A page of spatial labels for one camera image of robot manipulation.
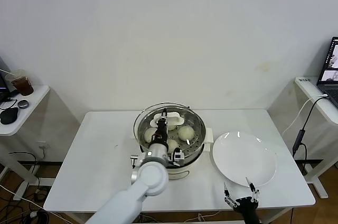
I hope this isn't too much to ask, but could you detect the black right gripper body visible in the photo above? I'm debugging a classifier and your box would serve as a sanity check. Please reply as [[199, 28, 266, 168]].
[[232, 197, 259, 224]]

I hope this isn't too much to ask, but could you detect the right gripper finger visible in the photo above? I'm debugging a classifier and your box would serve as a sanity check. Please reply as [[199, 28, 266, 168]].
[[245, 176, 261, 203], [223, 181, 238, 208]]

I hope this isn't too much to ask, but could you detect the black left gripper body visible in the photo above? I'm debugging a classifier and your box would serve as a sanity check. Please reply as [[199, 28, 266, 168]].
[[152, 120, 170, 147]]

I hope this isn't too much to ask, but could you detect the glass lid with cream handle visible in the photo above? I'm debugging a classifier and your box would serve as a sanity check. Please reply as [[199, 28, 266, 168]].
[[133, 101, 204, 151]]

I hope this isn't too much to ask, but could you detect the stainless steel steamer basket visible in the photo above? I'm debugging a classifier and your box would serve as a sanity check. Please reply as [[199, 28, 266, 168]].
[[131, 106, 215, 165]]

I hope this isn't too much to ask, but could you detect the white round plate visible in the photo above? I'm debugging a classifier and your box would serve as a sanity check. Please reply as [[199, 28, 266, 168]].
[[212, 131, 278, 188]]

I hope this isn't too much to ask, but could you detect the cream electric cooker base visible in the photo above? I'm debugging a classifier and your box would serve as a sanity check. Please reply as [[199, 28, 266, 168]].
[[139, 142, 212, 182]]

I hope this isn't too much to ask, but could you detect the white side table with cup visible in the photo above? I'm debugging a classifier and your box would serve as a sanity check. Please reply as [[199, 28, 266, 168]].
[[0, 84, 80, 201]]

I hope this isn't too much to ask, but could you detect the plastic cup of iced coffee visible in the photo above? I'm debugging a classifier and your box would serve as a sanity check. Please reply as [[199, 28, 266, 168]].
[[10, 69, 34, 97]]

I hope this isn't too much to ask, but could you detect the black computer mouse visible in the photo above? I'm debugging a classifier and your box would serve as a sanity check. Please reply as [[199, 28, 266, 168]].
[[0, 107, 20, 125]]

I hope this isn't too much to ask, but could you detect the dark laptop beside coffee cup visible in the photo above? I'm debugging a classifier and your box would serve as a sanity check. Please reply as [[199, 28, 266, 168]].
[[0, 56, 16, 102]]

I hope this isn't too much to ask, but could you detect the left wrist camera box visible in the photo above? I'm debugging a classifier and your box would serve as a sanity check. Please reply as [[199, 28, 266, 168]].
[[170, 148, 185, 167]]

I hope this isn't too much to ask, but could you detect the black cable with adapter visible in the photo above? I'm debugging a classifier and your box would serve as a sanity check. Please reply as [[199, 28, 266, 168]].
[[292, 96, 330, 176]]

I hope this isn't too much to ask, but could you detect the white laptop cable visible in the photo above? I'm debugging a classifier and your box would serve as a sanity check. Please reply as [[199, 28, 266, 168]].
[[283, 94, 330, 137]]

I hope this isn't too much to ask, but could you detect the white side table with cables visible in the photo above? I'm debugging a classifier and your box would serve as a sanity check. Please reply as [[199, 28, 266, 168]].
[[268, 76, 338, 200]]

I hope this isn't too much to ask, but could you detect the black floor cable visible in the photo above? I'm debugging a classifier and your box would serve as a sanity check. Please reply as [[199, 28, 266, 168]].
[[10, 151, 41, 190]]

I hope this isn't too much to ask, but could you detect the dark laptop with plugged cables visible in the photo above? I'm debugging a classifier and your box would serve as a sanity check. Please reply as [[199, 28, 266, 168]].
[[317, 36, 338, 95]]

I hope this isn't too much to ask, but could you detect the thin black desk cable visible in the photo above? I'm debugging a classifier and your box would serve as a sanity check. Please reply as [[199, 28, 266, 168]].
[[0, 97, 18, 110]]

